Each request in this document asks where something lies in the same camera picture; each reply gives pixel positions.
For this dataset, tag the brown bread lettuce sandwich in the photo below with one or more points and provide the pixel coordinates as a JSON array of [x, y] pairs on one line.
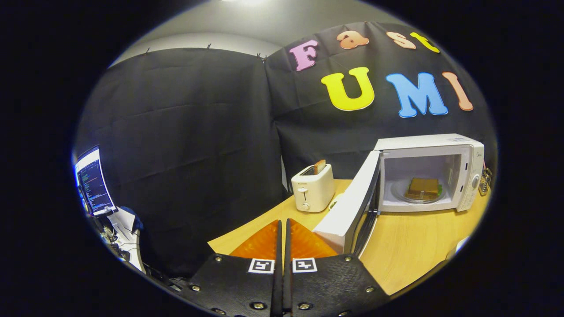
[[423, 187]]

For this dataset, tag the cream toaster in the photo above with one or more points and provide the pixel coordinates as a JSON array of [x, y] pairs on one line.
[[315, 189]]

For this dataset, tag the ceiling light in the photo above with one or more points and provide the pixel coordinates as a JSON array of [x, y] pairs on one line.
[[244, 1]]

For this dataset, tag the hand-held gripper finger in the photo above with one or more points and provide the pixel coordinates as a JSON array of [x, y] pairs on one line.
[[287, 290], [277, 290]]

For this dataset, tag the glass microwave turntable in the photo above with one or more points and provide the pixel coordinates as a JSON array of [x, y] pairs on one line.
[[398, 191]]

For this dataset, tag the white microwave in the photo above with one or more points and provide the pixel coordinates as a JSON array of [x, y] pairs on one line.
[[423, 143]]

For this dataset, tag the computer monitor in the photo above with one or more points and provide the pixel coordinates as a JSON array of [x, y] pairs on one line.
[[92, 180]]

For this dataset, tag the toast slice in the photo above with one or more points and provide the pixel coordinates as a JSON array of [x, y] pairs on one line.
[[320, 166]]

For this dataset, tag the white plate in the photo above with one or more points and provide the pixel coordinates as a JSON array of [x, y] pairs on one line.
[[460, 244]]

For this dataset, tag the white divided dish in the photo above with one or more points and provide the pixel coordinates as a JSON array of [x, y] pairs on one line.
[[335, 201]]

